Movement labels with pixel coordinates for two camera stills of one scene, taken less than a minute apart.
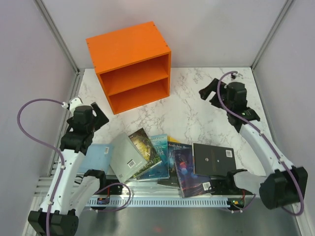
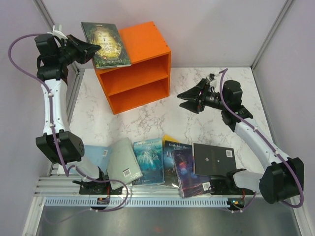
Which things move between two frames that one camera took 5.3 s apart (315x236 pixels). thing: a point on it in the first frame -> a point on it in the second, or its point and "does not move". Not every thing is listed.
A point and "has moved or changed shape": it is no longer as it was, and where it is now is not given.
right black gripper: x=205 y=92 -> x=193 y=93
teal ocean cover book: x=161 y=170 has moved or changed shape
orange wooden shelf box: x=133 y=65 does not move
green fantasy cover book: x=146 y=148 -> x=113 y=52
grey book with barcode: x=126 y=160 has moved or changed shape
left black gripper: x=101 y=119 -> x=80 y=47
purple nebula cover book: x=191 y=185 does not move
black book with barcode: x=212 y=160 does not move
